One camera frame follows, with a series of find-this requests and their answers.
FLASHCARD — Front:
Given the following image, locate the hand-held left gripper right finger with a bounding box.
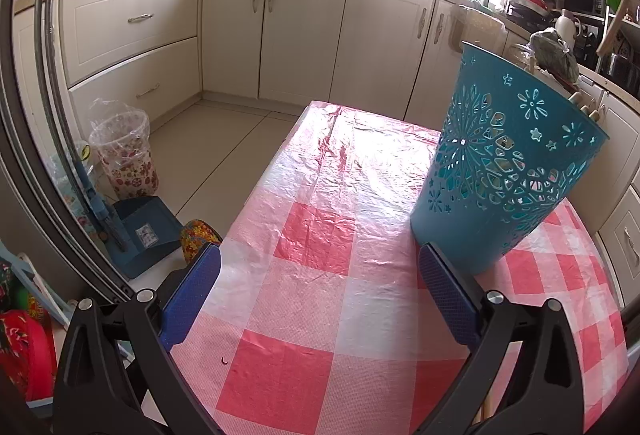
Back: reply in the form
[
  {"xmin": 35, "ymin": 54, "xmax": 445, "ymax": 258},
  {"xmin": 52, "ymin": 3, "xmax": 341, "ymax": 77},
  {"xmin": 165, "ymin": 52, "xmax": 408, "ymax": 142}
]
[{"xmin": 410, "ymin": 242, "xmax": 586, "ymax": 435}]

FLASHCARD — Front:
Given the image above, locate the floral round stool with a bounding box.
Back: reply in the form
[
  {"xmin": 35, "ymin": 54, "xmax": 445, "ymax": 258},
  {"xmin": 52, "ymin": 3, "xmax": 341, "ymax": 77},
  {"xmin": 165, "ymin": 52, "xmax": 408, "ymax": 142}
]
[{"xmin": 179, "ymin": 218, "xmax": 224, "ymax": 264}]

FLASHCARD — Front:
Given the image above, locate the cream sink cabinet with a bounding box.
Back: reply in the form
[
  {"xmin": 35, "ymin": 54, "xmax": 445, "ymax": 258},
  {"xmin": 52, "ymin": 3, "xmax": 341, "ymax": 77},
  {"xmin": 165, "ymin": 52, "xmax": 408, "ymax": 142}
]
[{"xmin": 330, "ymin": 0, "xmax": 463, "ymax": 122}]

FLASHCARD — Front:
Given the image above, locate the cream drawer cabinet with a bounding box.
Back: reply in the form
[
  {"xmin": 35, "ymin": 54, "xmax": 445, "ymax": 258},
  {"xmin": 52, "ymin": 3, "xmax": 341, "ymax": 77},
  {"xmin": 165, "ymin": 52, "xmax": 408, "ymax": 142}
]
[{"xmin": 56, "ymin": 0, "xmax": 202, "ymax": 128}]

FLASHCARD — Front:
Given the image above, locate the grey plastic bag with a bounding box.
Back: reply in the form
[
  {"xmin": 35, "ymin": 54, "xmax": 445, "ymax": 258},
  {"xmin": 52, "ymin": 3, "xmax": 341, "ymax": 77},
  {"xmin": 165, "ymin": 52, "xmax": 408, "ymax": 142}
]
[{"xmin": 529, "ymin": 27, "xmax": 582, "ymax": 84}]

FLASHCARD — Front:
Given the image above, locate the blue dustpan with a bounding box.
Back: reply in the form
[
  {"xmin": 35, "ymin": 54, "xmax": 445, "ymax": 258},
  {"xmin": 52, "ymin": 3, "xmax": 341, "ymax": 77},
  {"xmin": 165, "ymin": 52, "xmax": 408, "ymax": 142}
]
[{"xmin": 106, "ymin": 196, "xmax": 186, "ymax": 280}]

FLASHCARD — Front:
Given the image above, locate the teal perforated plastic basket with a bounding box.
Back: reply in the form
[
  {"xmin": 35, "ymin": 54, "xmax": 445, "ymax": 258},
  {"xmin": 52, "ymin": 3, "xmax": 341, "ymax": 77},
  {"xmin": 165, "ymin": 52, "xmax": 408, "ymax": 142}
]
[{"xmin": 410, "ymin": 41, "xmax": 611, "ymax": 277}]

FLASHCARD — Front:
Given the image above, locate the red white checked tablecloth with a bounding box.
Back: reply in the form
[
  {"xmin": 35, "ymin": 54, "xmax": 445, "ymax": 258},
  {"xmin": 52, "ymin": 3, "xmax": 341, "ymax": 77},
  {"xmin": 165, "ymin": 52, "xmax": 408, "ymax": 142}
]
[{"xmin": 167, "ymin": 100, "xmax": 632, "ymax": 435}]

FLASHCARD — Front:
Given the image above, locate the cream cabinet with steel handles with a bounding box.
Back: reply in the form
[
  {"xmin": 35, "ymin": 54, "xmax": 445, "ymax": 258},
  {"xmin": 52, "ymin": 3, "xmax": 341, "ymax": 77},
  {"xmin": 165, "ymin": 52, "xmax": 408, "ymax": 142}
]
[{"xmin": 596, "ymin": 182, "xmax": 640, "ymax": 308}]

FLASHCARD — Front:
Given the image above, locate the grey refrigerator door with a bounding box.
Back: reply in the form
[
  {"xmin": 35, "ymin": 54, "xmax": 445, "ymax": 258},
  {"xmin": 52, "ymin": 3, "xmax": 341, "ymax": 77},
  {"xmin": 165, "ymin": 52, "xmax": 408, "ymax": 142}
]
[{"xmin": 0, "ymin": 0, "xmax": 137, "ymax": 303}]

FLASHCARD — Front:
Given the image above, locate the white thermos jug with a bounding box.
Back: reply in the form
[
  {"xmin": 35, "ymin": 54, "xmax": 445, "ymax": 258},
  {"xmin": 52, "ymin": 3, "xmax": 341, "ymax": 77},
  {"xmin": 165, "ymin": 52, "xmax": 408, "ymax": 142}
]
[{"xmin": 554, "ymin": 9, "xmax": 582, "ymax": 47}]

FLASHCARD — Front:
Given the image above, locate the row of beige bamboo chopsticks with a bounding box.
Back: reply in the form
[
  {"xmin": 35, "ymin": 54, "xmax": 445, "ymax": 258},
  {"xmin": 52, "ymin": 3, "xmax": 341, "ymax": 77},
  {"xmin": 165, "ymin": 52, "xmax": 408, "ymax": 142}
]
[{"xmin": 567, "ymin": 90, "xmax": 604, "ymax": 122}]

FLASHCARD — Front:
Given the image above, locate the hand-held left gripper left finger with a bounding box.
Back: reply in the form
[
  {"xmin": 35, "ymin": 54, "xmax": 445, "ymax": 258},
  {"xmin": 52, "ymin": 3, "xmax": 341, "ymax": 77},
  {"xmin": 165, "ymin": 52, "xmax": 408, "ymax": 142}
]
[{"xmin": 52, "ymin": 244, "xmax": 223, "ymax": 435}]

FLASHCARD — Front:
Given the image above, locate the floral trash bin with bag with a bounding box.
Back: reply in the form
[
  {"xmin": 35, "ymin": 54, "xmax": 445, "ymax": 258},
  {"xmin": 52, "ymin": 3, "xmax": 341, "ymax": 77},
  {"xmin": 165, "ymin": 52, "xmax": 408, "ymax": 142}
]
[{"xmin": 88, "ymin": 99, "xmax": 160, "ymax": 200}]

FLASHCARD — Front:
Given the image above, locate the cream door cabinet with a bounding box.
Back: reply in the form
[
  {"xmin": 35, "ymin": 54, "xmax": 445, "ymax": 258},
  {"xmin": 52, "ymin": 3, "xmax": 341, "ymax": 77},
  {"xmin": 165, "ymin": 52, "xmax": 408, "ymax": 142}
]
[{"xmin": 200, "ymin": 0, "xmax": 351, "ymax": 105}]

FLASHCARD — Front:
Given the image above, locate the red floral bag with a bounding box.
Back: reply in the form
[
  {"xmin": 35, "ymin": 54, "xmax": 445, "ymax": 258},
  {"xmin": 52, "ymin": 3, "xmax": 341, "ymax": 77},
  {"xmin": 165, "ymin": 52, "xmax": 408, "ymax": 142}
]
[{"xmin": 0, "ymin": 309, "xmax": 59, "ymax": 404}]

